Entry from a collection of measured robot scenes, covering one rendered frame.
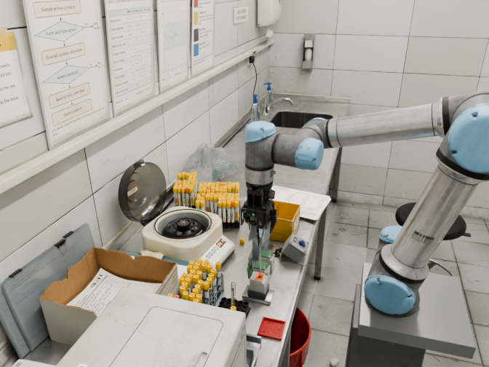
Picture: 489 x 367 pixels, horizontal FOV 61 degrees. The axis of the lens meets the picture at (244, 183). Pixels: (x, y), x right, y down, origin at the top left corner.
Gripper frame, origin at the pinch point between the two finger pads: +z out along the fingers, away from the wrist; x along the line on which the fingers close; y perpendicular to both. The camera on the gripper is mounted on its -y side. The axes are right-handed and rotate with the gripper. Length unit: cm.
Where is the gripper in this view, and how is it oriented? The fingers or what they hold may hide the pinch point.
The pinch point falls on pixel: (260, 240)
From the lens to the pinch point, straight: 120.6
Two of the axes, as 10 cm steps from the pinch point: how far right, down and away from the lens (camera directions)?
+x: 9.5, 1.3, -2.8
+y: -3.1, 4.1, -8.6
